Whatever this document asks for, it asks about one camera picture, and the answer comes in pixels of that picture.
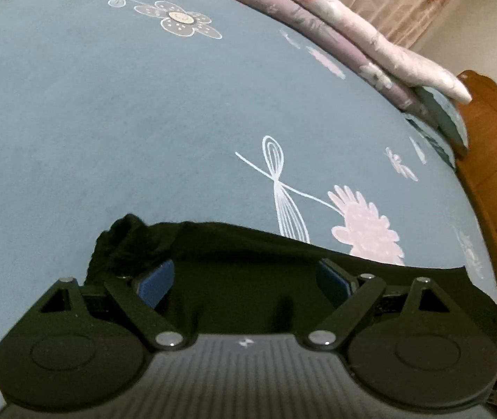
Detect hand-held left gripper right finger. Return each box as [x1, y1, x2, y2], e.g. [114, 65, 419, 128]
[305, 258, 456, 351]

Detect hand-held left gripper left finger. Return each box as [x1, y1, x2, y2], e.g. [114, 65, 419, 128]
[39, 258, 188, 351]

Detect black pants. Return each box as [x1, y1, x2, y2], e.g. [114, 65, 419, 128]
[83, 213, 497, 359]

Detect flat blue pillow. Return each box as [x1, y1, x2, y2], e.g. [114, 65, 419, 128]
[406, 113, 456, 171]

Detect blue floral bed sheet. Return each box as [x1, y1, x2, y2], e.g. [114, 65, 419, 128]
[0, 0, 497, 419]

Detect thick blue pillow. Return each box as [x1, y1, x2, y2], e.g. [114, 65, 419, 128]
[412, 85, 470, 154]

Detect purple floral quilt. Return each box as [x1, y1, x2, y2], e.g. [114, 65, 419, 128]
[153, 0, 428, 117]

